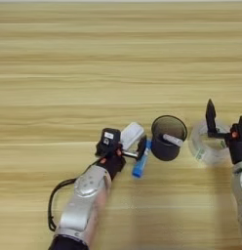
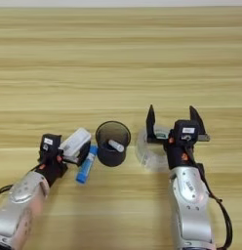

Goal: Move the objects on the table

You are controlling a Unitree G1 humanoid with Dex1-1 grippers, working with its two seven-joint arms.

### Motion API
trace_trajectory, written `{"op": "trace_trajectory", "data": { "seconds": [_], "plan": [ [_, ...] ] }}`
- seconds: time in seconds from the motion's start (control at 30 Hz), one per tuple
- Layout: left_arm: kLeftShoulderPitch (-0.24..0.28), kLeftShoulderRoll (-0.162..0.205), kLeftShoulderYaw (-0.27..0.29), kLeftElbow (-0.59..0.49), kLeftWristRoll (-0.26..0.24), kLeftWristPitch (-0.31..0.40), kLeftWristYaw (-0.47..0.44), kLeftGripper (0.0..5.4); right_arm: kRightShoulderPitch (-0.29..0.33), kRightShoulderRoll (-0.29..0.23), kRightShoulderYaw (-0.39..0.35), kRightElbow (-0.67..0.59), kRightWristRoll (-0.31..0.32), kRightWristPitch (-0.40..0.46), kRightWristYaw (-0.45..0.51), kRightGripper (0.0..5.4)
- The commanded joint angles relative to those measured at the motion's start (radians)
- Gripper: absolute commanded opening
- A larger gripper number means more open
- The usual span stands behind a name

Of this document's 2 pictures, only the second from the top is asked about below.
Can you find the black mesh pen cup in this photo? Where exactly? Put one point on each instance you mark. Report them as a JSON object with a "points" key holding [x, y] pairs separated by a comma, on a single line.
{"points": [[110, 158]]}

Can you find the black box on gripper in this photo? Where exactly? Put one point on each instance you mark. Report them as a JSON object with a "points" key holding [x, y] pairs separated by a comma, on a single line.
{"points": [[49, 142], [186, 130]]}

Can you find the clear tape roll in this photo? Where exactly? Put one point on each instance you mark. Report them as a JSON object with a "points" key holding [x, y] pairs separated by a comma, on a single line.
{"points": [[144, 159]]}

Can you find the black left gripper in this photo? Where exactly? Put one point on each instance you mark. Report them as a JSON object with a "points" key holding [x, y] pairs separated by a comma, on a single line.
{"points": [[51, 167]]}

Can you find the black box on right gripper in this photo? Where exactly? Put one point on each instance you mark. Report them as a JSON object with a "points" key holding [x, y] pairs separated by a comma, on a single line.
{"points": [[186, 130]]}

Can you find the blue glue stick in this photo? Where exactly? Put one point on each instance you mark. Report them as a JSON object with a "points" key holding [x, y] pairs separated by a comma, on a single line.
{"points": [[85, 169]]}

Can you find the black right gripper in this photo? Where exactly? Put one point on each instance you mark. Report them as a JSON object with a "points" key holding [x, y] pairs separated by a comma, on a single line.
{"points": [[176, 154]]}

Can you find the white plastic case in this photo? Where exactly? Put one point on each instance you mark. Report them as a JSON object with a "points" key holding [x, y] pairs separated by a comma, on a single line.
{"points": [[75, 141]]}

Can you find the white cylinder stick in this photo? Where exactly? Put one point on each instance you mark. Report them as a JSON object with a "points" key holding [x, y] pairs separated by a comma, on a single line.
{"points": [[116, 145]]}

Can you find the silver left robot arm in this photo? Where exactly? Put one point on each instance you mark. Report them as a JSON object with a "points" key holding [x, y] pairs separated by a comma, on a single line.
{"points": [[20, 205]]}

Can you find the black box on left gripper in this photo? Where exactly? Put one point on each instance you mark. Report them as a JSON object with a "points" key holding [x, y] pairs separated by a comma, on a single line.
{"points": [[49, 142]]}

